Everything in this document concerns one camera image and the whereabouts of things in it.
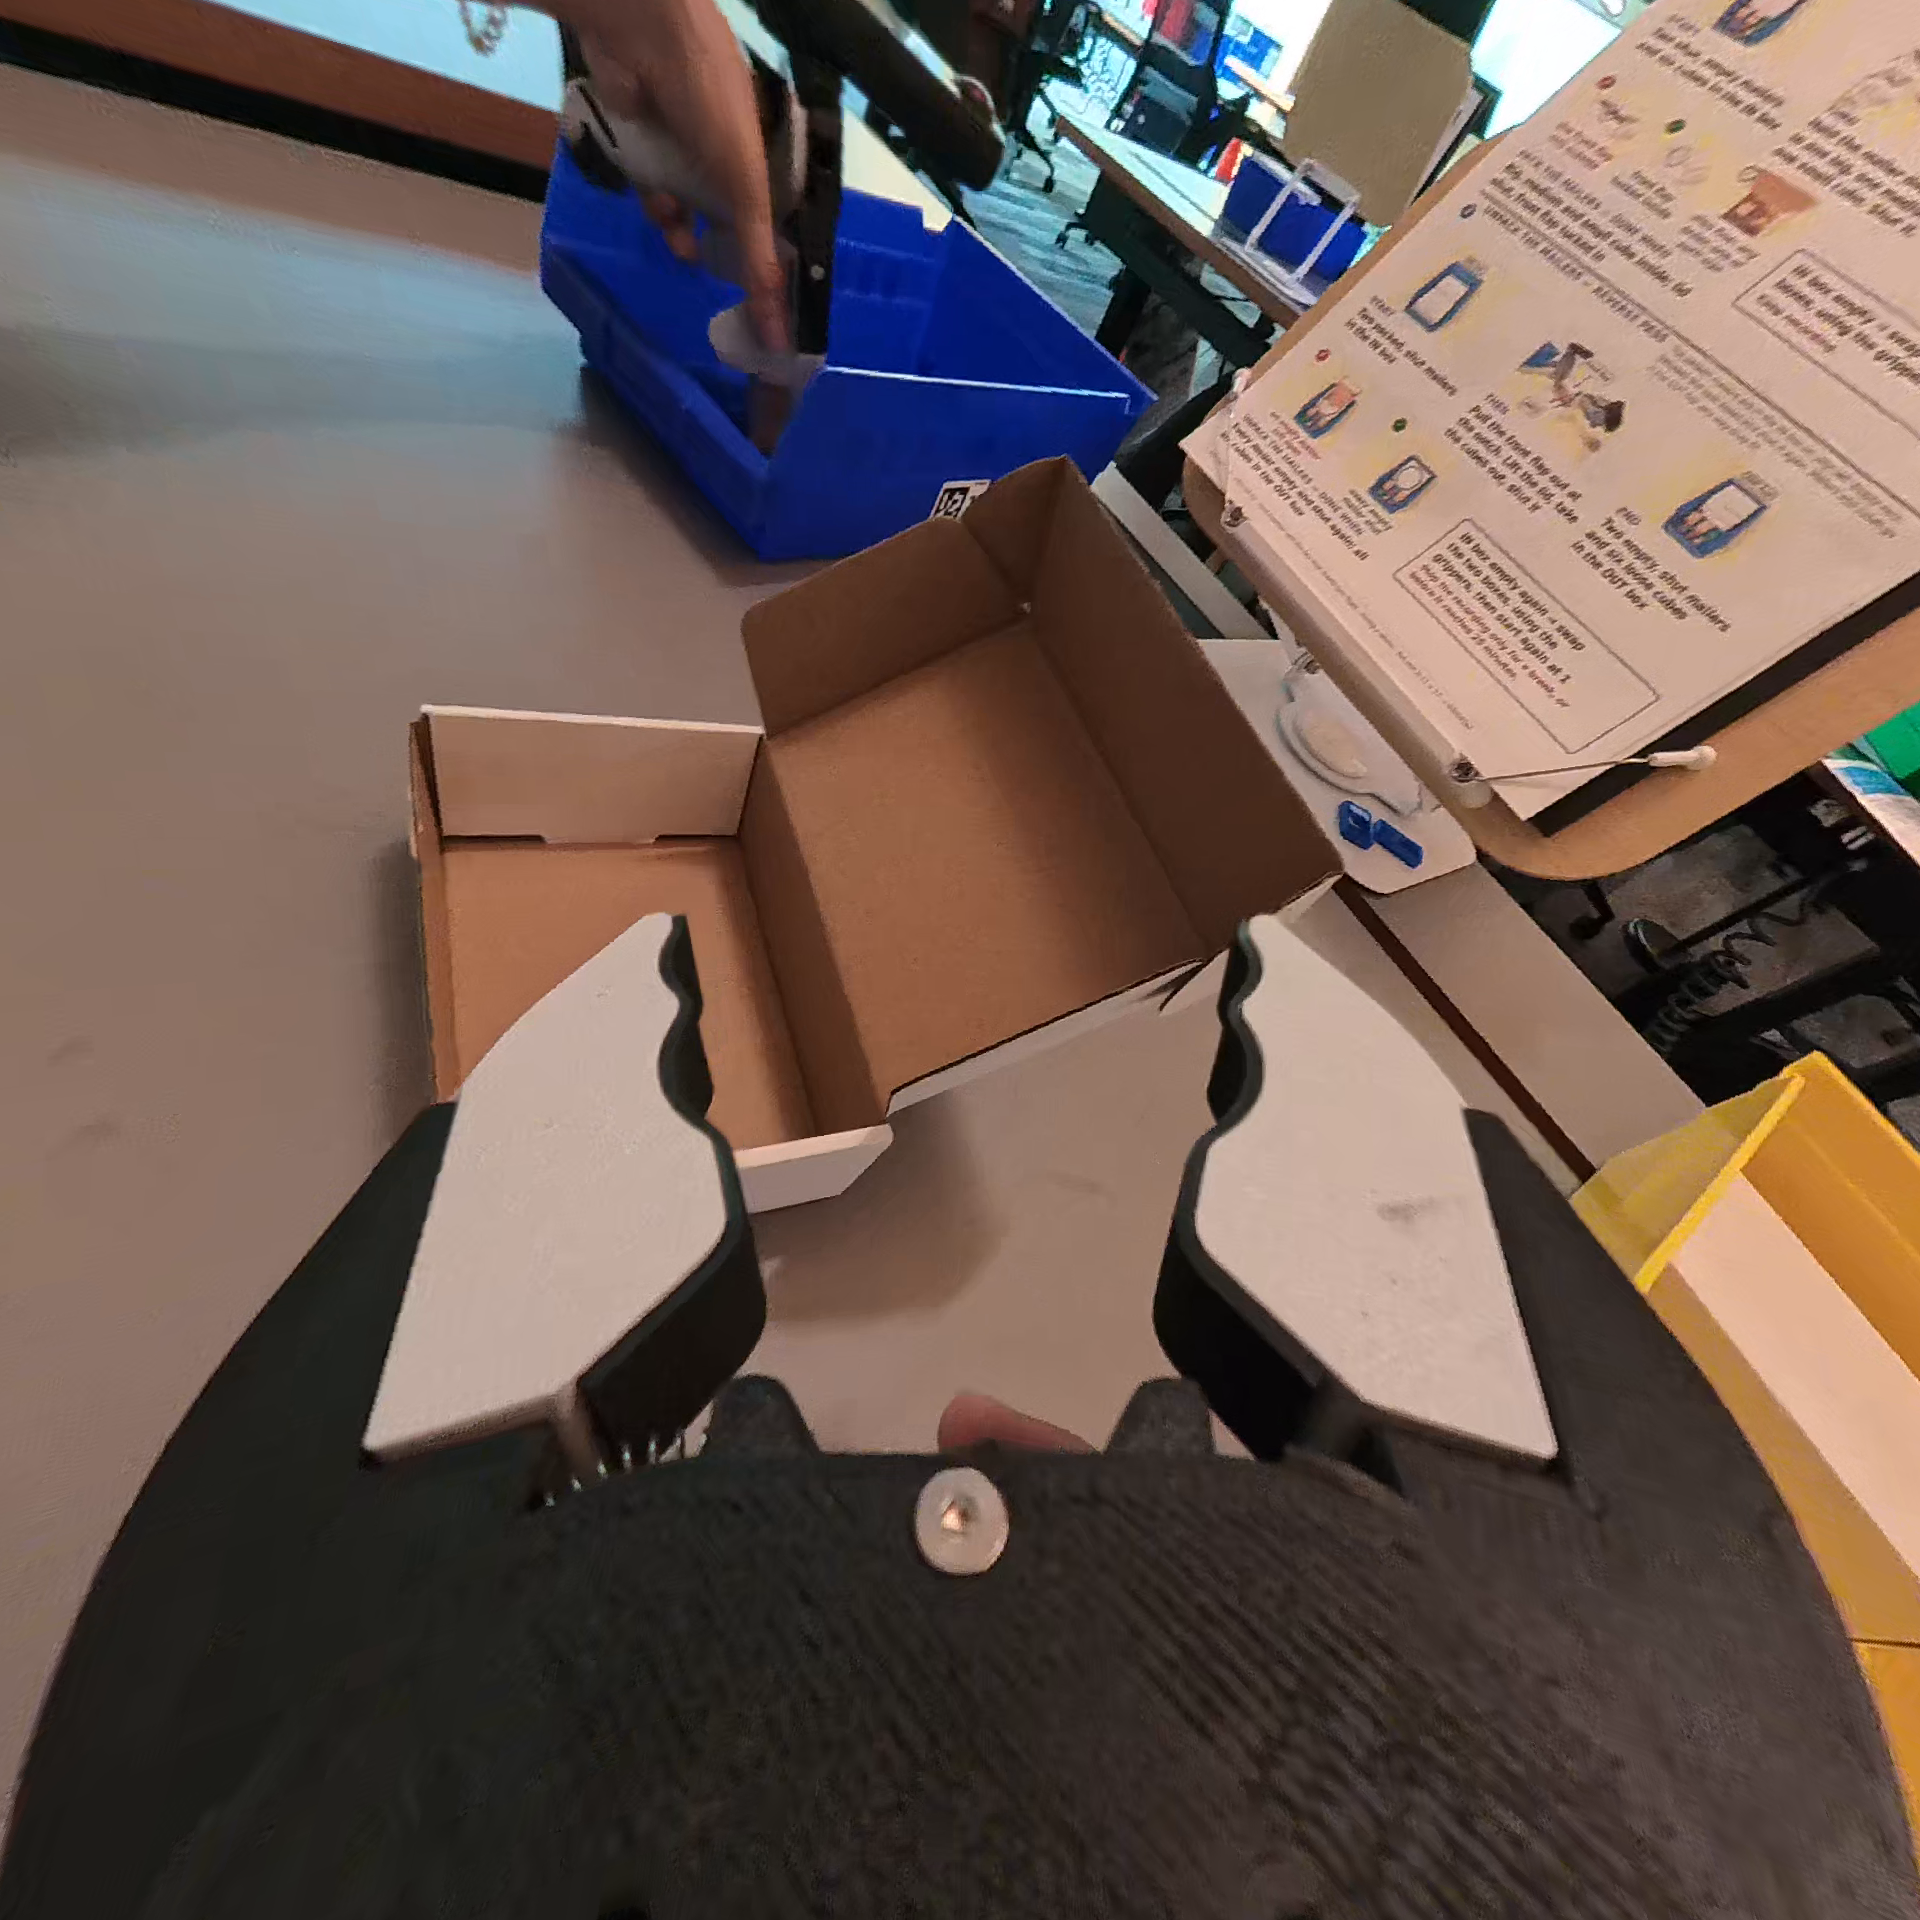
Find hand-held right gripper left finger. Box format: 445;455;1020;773
363;912;768;1465

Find person's right hand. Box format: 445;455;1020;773
935;1390;1100;1458

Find person's left hand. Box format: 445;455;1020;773
562;0;797;358

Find printed instruction sheet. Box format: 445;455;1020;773
1183;0;1920;821

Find black office chair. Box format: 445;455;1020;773
1002;0;1119;159

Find tan cardboard sheet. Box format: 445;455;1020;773
1286;0;1483;230

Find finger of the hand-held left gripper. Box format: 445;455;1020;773
709;298;824;386

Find wooden office desk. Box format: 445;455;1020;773
1053;112;1307;327

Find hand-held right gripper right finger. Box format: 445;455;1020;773
1152;912;1560;1481

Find white stand base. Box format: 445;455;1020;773
1199;637;1480;897

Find small blue storage box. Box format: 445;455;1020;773
1223;151;1370;287

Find wooden display board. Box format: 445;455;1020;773
1181;134;1920;885

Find yellow plastic bin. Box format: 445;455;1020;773
1571;1049;1920;1807

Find blue plastic bin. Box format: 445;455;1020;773
540;134;1157;564

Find black coiled cable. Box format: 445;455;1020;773
1623;912;1775;1023

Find elastic cord with white bead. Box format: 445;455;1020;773
1446;742;1722;791

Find cardboard box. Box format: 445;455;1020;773
406;457;1344;1213

